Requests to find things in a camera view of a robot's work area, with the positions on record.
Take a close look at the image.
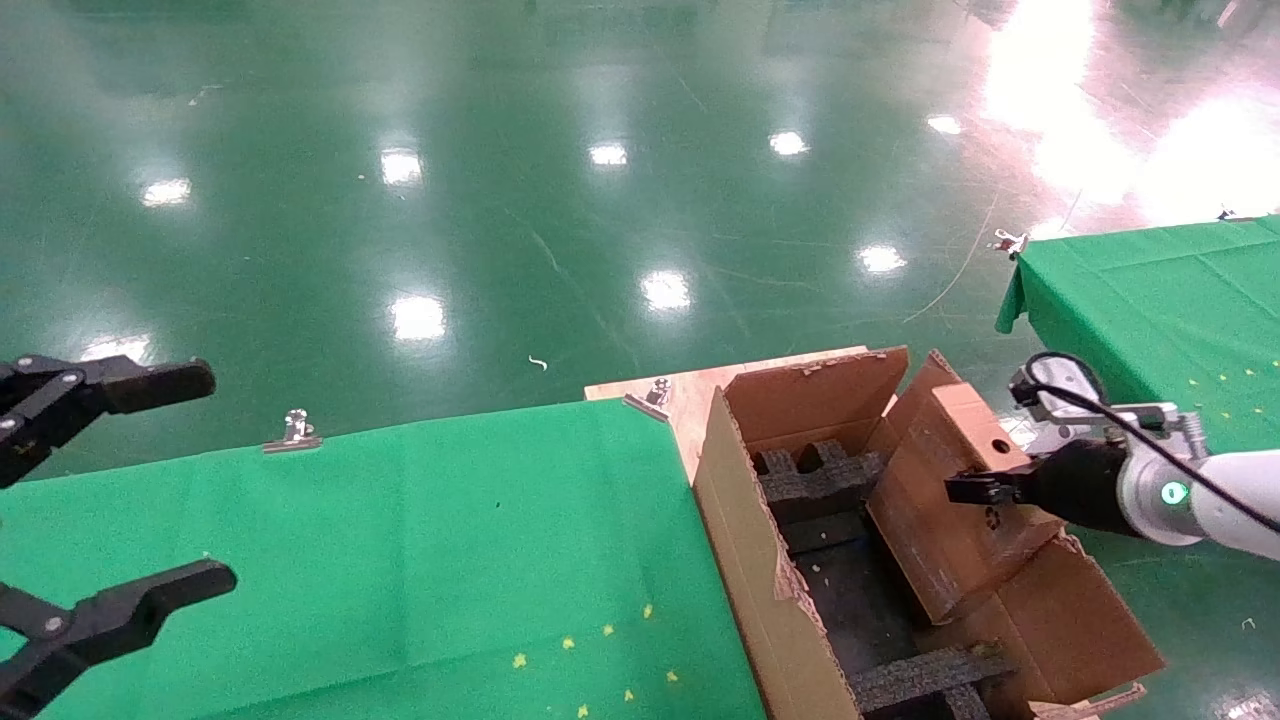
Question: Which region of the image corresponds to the large open cardboard carton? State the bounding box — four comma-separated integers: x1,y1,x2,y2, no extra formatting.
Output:
693,345,1166,720

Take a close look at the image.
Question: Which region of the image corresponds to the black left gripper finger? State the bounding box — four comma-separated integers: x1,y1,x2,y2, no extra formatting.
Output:
0,355,217,489
0,558,238,719

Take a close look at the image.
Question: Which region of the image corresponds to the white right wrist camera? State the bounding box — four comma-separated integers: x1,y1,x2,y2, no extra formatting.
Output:
1008,353,1206,441

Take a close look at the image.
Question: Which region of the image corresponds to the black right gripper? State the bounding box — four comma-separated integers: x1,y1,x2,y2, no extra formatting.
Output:
945,438,1141,536

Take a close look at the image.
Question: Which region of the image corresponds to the black notched foam block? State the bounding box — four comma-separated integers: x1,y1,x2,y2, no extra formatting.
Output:
850,645,1011,720
755,438,891,526

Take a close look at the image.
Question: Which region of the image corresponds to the light wooden board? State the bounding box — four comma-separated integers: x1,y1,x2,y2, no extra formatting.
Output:
585,345,871,481

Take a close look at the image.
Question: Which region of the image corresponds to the green table cloth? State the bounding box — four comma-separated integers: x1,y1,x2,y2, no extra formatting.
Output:
0,398,766,720

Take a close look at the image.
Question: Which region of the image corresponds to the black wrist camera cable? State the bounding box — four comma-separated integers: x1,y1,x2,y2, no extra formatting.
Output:
1022,350,1280,536

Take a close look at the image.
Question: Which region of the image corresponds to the small brown cardboard box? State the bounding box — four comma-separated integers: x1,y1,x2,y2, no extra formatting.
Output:
865,380,1066,626

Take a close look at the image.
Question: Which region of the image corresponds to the black foam carton liner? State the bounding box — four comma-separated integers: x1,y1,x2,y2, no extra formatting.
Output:
780,510,941,686

